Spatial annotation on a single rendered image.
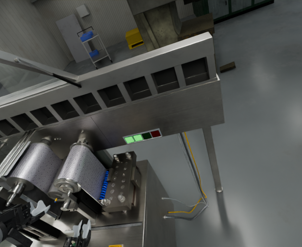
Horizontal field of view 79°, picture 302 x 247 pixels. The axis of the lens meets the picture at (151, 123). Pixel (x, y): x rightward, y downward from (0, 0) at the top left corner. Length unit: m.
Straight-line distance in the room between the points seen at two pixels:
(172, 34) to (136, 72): 2.56
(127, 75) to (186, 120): 0.43
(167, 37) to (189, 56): 2.58
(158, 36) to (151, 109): 2.54
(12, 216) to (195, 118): 0.94
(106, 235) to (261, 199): 1.49
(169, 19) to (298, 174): 2.71
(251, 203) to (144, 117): 1.46
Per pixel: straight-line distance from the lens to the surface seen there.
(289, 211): 2.18
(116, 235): 1.27
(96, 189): 1.26
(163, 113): 1.07
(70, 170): 1.12
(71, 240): 1.10
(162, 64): 0.92
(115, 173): 1.32
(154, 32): 3.49
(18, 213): 0.89
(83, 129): 1.24
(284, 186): 2.28
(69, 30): 8.63
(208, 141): 1.51
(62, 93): 1.11
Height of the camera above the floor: 1.96
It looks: 38 degrees down
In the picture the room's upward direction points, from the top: 25 degrees counter-clockwise
